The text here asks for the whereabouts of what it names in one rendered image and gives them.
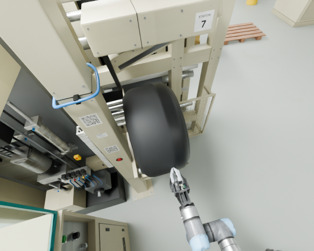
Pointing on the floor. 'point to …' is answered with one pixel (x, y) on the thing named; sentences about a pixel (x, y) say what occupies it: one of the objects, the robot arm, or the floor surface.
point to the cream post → (61, 70)
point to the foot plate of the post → (143, 191)
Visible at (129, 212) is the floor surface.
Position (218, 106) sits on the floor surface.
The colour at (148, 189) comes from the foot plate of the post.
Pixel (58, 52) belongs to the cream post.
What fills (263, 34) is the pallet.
